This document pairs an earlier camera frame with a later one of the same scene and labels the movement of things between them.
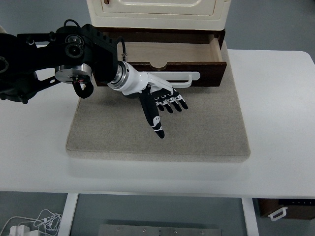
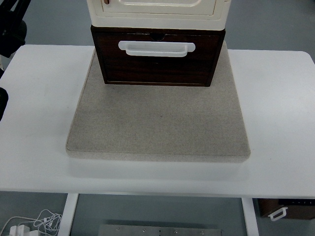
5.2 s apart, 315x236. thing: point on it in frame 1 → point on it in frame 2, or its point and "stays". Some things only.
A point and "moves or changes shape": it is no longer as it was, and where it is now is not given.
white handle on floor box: (283, 209) stays
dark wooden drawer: (199, 50) moves or changes shape
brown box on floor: (297, 208) stays
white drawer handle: (189, 76) → (155, 48)
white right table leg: (250, 217) stays
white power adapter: (20, 230) stays
